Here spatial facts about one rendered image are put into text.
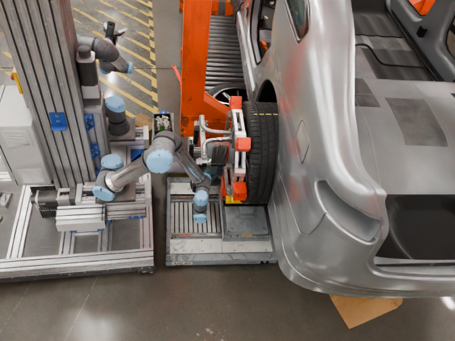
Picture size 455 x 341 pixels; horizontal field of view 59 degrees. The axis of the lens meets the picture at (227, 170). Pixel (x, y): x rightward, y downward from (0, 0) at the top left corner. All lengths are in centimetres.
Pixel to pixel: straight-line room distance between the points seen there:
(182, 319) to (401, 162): 176
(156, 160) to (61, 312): 147
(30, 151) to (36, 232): 86
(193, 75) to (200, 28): 35
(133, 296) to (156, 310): 19
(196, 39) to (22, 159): 123
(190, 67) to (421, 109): 162
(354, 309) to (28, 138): 239
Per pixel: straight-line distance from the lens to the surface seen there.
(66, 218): 244
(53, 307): 302
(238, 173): 232
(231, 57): 454
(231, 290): 299
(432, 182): 281
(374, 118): 285
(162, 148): 189
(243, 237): 304
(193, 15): 253
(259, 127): 232
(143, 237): 290
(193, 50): 265
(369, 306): 322
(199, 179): 218
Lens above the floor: 269
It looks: 48 degrees down
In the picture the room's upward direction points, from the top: 9 degrees clockwise
